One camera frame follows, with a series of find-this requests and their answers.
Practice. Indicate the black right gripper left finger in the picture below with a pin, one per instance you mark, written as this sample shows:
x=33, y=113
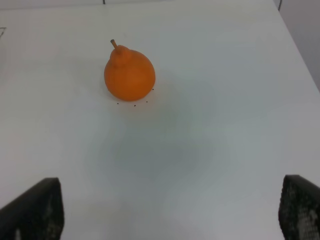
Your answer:
x=37, y=214

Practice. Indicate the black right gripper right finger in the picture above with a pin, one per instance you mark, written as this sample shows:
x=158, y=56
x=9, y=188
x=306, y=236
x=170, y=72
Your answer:
x=299, y=209

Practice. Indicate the orange pear-shaped fruit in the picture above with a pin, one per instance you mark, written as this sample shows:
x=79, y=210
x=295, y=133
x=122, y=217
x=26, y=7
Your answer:
x=128, y=75

